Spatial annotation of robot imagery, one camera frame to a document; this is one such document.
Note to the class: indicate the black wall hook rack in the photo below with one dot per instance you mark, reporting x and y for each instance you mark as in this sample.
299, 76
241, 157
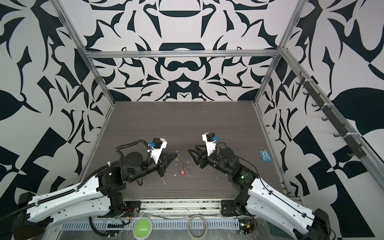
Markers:
333, 115

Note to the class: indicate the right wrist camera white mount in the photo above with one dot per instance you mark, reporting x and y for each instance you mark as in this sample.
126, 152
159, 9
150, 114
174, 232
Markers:
210, 140

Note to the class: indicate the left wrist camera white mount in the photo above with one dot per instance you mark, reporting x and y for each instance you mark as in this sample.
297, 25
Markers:
156, 148

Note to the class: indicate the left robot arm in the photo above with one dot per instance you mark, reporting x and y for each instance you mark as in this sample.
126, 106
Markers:
97, 195

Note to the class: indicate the green round button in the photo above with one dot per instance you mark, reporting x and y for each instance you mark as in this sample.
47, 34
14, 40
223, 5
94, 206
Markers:
142, 228

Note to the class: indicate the white slotted cable duct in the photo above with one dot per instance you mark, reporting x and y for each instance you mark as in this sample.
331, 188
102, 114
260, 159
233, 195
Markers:
158, 224

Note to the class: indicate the metal keyring with yellow tag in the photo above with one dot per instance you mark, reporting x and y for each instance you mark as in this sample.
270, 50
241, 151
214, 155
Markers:
181, 163

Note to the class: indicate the aluminium frame crossbar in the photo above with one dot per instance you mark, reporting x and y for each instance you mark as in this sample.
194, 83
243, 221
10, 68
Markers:
180, 54

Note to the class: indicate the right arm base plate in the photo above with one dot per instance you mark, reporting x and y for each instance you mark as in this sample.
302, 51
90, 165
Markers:
228, 208

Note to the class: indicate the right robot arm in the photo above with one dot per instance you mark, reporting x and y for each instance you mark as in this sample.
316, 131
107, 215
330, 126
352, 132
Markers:
257, 199

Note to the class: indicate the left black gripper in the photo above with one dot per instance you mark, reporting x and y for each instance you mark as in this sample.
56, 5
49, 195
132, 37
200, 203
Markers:
165, 156

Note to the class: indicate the aluminium front rail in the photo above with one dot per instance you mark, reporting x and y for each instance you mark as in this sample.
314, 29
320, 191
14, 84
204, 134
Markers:
159, 207

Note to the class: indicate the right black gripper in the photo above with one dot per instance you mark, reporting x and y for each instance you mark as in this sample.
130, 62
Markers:
204, 158

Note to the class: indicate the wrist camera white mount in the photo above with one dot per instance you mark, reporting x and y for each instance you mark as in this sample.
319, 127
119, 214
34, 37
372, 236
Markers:
210, 140
156, 148

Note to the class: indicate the light blue toy block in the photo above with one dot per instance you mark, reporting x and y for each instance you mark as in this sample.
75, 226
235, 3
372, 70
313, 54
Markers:
265, 156

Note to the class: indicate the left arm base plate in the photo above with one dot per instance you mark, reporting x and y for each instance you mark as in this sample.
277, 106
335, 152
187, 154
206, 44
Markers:
130, 209

